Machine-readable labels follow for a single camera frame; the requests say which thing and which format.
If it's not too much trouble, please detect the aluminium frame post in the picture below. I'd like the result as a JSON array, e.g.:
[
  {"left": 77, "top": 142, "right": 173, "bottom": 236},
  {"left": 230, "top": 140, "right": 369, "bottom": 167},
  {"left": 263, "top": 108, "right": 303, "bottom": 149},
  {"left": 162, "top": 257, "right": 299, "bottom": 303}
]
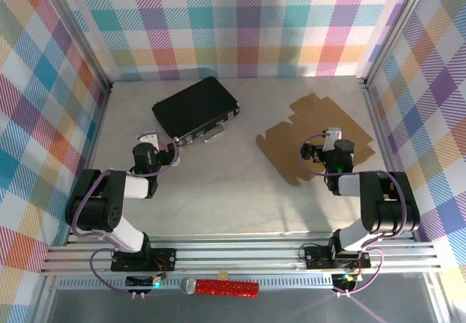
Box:
[
  {"left": 362, "top": 0, "right": 436, "bottom": 89},
  {"left": 39, "top": 0, "right": 112, "bottom": 91}
]

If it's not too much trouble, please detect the perforated metal strip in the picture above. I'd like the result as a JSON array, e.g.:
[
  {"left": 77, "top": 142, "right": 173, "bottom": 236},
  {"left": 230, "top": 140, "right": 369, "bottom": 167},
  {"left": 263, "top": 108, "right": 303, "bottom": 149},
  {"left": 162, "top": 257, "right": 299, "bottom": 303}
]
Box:
[{"left": 58, "top": 277, "right": 336, "bottom": 290}]

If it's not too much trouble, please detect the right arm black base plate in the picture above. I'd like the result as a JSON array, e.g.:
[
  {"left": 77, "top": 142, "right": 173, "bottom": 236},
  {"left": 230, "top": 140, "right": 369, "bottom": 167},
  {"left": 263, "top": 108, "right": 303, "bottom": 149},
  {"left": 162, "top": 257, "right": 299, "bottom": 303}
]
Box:
[{"left": 304, "top": 244, "right": 372, "bottom": 270}]

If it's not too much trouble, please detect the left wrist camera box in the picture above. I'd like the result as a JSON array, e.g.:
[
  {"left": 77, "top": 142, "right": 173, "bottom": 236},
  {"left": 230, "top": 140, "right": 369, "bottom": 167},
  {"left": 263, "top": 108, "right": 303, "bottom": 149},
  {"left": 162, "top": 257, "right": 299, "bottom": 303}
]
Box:
[{"left": 136, "top": 131, "right": 162, "bottom": 150}]

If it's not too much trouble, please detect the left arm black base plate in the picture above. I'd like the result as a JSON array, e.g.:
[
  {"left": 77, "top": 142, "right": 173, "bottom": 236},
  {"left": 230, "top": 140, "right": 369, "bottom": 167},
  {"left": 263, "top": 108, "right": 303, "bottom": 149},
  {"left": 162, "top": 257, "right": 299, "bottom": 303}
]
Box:
[{"left": 111, "top": 248, "right": 178, "bottom": 273}]

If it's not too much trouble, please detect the aluminium side rail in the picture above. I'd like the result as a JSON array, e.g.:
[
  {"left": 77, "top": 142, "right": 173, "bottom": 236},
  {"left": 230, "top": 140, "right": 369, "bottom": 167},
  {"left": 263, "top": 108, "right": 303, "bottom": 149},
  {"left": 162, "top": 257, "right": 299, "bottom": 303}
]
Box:
[
  {"left": 358, "top": 77, "right": 418, "bottom": 242},
  {"left": 64, "top": 82, "right": 112, "bottom": 246}
]

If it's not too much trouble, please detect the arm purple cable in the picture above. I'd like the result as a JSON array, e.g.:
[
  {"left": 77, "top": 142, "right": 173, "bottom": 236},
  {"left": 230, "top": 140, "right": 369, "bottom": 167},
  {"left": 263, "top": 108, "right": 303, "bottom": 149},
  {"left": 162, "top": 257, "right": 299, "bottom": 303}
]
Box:
[
  {"left": 299, "top": 132, "right": 423, "bottom": 297},
  {"left": 71, "top": 129, "right": 181, "bottom": 297}
]

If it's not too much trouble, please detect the red glitter microphone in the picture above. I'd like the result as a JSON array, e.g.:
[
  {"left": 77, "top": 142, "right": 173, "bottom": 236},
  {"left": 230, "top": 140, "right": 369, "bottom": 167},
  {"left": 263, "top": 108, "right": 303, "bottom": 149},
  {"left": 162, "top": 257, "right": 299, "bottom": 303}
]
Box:
[{"left": 179, "top": 277, "right": 260, "bottom": 298}]

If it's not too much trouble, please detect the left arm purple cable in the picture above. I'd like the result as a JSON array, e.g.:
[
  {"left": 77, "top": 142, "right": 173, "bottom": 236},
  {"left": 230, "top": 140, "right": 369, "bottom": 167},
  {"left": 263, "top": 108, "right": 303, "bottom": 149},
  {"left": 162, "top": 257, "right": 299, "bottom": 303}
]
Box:
[{"left": 71, "top": 129, "right": 181, "bottom": 297}]

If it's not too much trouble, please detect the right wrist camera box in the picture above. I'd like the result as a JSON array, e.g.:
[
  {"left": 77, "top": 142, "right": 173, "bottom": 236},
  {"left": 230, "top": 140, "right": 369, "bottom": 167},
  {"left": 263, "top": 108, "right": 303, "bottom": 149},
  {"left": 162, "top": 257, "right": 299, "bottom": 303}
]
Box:
[{"left": 325, "top": 127, "right": 344, "bottom": 153}]

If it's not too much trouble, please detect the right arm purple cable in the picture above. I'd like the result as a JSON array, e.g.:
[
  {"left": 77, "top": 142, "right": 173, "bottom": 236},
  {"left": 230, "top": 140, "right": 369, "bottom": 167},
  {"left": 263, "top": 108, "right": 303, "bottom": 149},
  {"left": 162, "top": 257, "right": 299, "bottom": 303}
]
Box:
[{"left": 299, "top": 132, "right": 423, "bottom": 297}]

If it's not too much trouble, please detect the brown cardboard box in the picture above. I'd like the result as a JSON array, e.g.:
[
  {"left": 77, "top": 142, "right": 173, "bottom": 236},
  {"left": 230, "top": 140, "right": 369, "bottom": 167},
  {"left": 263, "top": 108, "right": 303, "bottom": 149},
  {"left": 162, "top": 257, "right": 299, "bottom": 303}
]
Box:
[{"left": 256, "top": 95, "right": 376, "bottom": 188}]

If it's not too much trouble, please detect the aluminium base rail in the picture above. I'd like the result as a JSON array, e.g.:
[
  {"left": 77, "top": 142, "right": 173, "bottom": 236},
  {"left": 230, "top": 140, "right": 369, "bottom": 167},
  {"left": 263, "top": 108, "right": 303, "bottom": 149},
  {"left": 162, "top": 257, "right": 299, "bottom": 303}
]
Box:
[{"left": 39, "top": 241, "right": 443, "bottom": 276}]

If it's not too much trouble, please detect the black briefcase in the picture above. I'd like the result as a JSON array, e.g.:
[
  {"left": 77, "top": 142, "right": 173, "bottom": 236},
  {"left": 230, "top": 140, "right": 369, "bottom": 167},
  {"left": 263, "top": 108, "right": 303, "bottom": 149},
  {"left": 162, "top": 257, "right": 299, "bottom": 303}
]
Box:
[{"left": 151, "top": 76, "right": 241, "bottom": 149}]

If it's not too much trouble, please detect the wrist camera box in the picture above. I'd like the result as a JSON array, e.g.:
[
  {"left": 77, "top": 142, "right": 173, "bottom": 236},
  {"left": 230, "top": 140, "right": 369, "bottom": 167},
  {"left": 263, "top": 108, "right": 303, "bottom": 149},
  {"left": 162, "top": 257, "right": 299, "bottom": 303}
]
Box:
[
  {"left": 136, "top": 131, "right": 162, "bottom": 150},
  {"left": 325, "top": 127, "right": 344, "bottom": 153}
]

